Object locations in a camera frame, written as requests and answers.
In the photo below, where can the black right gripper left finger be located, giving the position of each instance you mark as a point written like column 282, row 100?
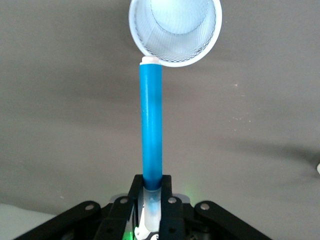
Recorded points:
column 112, row 220

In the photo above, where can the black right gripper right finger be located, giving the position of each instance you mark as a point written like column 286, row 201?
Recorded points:
column 175, row 220

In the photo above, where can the blue marker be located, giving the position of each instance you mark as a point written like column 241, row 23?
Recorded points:
column 151, row 125

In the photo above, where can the blue mesh cup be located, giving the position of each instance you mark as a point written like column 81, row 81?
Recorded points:
column 175, row 50

